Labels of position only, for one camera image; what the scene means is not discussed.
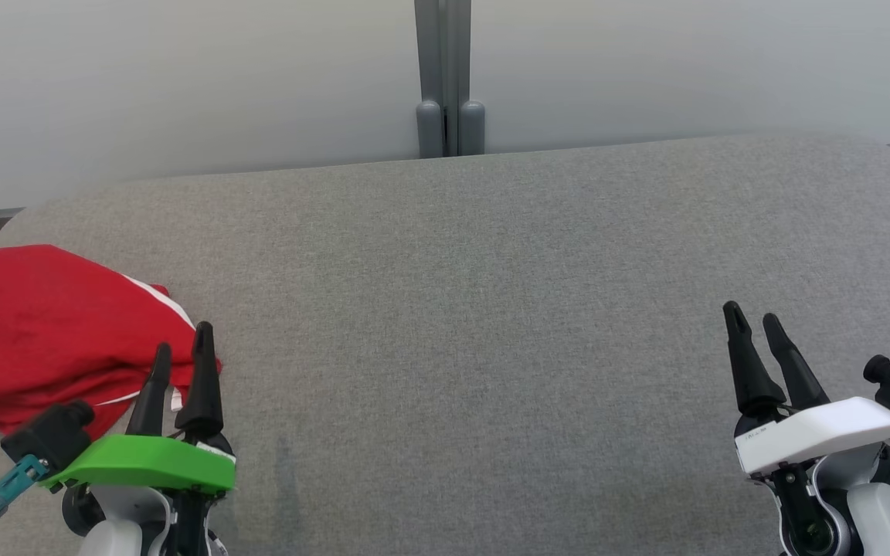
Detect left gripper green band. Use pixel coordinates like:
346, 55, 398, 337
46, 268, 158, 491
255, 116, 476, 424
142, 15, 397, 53
42, 322, 236, 495

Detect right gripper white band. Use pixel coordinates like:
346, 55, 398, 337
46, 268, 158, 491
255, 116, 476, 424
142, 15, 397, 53
723, 301, 890, 476

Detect red shirt with white sleeves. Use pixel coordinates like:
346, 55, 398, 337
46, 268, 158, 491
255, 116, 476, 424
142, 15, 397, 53
0, 363, 187, 441

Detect red shorts with white stripe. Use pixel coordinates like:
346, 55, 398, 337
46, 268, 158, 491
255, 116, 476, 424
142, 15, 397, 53
0, 245, 222, 402

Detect grey fabric sofa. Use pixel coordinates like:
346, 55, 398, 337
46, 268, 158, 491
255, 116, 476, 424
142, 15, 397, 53
0, 133, 890, 556

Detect teal cable connector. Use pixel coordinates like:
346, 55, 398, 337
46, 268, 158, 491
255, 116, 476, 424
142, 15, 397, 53
0, 454, 50, 520

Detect grey partition post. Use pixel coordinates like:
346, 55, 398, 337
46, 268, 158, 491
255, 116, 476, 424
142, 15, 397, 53
414, 0, 486, 159

